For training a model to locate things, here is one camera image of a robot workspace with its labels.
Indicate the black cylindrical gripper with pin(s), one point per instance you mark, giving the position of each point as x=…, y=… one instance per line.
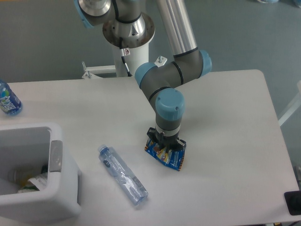
x=171, y=143

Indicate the blue yellow snack wrapper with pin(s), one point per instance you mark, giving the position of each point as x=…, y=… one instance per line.
x=168, y=158

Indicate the clear crushed plastic bottle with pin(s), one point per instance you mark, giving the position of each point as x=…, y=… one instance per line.
x=119, y=170

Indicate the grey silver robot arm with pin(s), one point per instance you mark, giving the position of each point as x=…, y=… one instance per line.
x=158, y=83

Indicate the trash inside the can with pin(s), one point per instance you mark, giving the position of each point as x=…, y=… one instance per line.
x=28, y=180

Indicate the white trash can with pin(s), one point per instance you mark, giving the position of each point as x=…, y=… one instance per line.
x=35, y=145

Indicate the black device at table edge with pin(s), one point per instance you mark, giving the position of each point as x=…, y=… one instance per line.
x=293, y=202

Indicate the blue labelled drink bottle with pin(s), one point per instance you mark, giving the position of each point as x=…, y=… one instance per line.
x=10, y=104

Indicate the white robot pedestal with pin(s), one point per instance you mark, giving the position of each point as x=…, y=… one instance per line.
x=131, y=58

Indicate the white frame at right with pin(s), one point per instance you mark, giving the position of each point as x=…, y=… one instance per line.
x=292, y=106

